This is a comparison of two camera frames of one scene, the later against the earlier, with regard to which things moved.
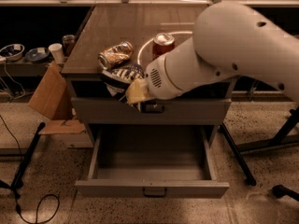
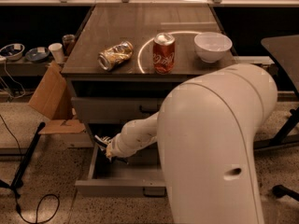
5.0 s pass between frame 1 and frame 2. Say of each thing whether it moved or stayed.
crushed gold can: stayed
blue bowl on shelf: stayed
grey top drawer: stayed
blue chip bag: moved
